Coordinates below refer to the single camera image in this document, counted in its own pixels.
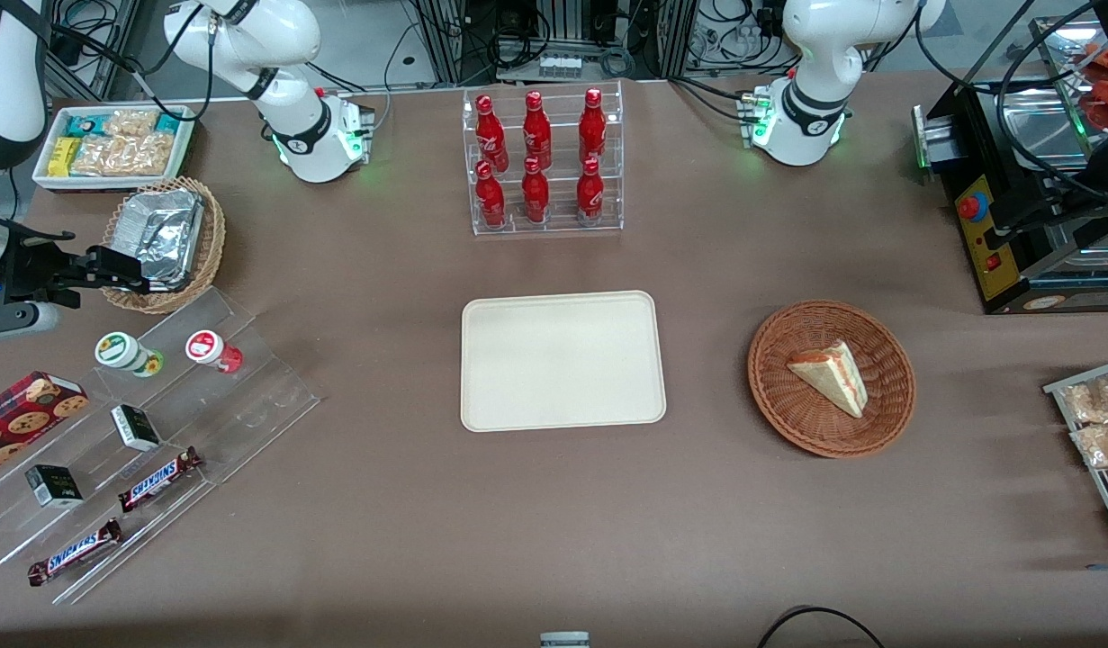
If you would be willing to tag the yellow snack packet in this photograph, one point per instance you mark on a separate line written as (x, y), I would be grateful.
(63, 157)

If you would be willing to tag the teal snack packet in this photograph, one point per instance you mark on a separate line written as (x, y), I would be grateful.
(167, 122)
(81, 126)

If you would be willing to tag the clear peanut snack bag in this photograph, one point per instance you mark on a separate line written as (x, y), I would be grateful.
(130, 122)
(121, 155)

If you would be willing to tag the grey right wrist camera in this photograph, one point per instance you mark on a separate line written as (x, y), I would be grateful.
(18, 321)

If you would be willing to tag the small dark green box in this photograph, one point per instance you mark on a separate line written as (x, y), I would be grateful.
(136, 428)
(54, 486)

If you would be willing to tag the clear acrylic stepped stand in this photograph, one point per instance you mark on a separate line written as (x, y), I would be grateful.
(247, 405)

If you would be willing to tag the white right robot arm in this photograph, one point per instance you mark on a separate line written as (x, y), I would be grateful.
(292, 36)

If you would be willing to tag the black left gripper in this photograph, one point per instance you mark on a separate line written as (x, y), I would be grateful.
(1104, 168)

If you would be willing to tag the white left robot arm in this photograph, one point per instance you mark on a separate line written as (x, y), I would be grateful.
(819, 36)

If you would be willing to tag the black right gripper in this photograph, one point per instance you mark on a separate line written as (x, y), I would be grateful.
(33, 270)

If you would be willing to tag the white snack bin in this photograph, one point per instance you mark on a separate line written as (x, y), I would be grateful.
(45, 180)

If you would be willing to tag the aluminium frame rack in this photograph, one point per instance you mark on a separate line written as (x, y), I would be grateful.
(671, 36)

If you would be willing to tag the triangle sandwich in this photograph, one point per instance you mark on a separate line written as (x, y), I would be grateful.
(833, 378)

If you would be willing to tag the red cola bottle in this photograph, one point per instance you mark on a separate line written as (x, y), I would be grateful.
(535, 193)
(490, 130)
(490, 198)
(590, 193)
(592, 126)
(536, 130)

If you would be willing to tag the tan wicker basket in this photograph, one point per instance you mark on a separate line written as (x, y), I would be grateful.
(211, 243)

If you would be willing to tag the aluminium foil container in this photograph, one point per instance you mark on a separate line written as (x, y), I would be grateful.
(162, 229)

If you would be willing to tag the clear nut snack bag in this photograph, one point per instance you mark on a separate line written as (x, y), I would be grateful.
(1103, 444)
(1094, 400)

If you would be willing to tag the small grey device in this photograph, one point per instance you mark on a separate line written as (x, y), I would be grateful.
(564, 640)

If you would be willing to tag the cream plastic tray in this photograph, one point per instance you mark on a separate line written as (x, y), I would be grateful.
(563, 360)

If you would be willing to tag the clear acrylic bottle rack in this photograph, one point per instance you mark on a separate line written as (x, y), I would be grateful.
(558, 144)

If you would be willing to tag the white power strip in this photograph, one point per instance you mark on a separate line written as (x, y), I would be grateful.
(559, 66)

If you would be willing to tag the red orange object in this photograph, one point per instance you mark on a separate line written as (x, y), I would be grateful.
(1107, 99)

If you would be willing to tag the brown round wicker basket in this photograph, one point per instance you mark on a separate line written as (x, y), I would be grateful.
(788, 405)

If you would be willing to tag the green lid yogurt cup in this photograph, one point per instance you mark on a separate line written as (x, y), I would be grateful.
(121, 351)

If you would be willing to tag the black steel kitchen machine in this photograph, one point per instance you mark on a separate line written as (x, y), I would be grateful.
(990, 243)

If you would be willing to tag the snickers chocolate bar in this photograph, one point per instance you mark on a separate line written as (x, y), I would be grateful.
(72, 552)
(157, 480)

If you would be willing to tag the red cookie box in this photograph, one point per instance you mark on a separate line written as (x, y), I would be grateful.
(22, 418)

